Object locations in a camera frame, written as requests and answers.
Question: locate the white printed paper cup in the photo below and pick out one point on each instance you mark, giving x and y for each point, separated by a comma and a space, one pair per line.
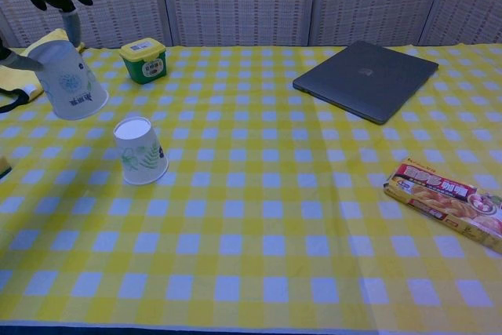
70, 84
141, 154

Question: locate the yellow white checked tablecloth sheet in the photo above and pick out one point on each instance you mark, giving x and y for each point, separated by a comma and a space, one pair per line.
219, 233
412, 280

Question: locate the yellow towel with black loop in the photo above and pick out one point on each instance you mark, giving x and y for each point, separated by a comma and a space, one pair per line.
15, 80

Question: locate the green tub with yellow lid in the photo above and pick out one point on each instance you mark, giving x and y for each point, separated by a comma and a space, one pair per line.
144, 62

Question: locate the grey closed laptop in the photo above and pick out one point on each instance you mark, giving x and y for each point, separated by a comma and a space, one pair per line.
364, 80

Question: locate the curry roux box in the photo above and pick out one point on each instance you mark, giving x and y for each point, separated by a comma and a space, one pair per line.
443, 201

